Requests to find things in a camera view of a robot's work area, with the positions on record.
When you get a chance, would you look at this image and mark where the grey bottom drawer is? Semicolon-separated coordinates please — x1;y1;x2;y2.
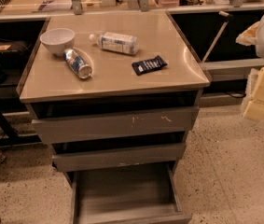
70;163;192;224

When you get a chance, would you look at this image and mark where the grey drawer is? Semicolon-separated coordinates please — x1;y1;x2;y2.
52;143;186;172
32;106;199;144
70;163;192;224

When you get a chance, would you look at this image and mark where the grey top drawer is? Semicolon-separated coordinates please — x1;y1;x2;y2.
32;106;199;144

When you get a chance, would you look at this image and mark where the grey drawer cabinet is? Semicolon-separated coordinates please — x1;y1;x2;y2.
16;10;213;185

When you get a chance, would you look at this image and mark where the grey middle drawer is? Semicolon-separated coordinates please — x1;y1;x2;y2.
52;143;186;172

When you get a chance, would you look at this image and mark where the dark blue snack packet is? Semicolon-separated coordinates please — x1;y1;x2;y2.
132;56;167;76

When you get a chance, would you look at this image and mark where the clear plastic water bottle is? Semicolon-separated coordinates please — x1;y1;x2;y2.
89;31;138;55

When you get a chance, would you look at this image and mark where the blue white soda can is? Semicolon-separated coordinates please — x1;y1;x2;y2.
63;49;92;79

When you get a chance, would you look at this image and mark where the white bowl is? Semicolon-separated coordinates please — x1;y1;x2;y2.
40;28;76;56

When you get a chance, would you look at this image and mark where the black cable on floor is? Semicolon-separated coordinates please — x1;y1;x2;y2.
224;91;247;99

